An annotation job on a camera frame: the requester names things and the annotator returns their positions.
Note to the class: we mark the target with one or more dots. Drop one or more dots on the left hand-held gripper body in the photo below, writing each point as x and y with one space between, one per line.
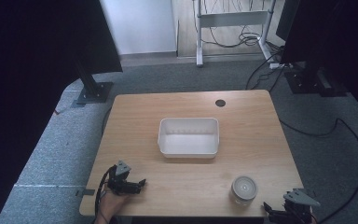
121 183

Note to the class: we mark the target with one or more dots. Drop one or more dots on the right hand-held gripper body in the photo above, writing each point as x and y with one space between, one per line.
298 208

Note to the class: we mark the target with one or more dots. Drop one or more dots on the round jar with clear lid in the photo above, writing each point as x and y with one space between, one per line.
244 189

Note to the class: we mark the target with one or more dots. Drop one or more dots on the white plastic bin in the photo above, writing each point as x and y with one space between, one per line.
188 141

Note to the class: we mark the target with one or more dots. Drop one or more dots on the black round table grommet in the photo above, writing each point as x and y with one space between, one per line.
220 103

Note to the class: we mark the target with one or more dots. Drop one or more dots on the black stand base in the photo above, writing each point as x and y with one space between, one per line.
313 82

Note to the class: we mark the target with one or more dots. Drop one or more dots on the black curtain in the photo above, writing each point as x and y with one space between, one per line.
28 77

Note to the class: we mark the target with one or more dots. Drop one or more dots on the white power strip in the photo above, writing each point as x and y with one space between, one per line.
278 65

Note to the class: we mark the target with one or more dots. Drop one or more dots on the dark monitor panel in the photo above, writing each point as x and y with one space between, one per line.
326 31

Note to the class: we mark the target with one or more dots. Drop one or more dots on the black stand with base plate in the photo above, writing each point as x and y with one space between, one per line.
93 90

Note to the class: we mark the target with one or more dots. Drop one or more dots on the white metal desk frame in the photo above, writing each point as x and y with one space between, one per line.
233 18

